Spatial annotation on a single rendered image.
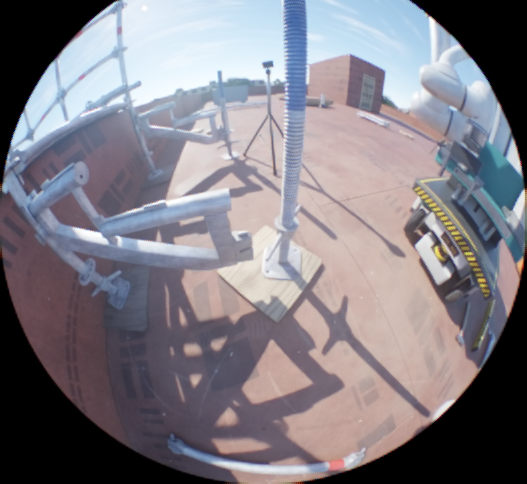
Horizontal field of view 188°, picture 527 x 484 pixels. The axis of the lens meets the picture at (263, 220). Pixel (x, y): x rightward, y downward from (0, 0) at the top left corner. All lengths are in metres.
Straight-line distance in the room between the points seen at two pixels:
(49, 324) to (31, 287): 0.14
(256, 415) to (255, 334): 0.32
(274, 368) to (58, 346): 0.80
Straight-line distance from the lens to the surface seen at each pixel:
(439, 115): 0.91
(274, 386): 0.61
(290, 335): 0.59
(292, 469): 0.80
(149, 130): 1.45
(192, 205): 0.32
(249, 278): 0.61
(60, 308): 0.84
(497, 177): 1.07
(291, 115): 0.29
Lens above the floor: 0.58
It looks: 48 degrees down
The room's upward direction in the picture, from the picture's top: 3 degrees counter-clockwise
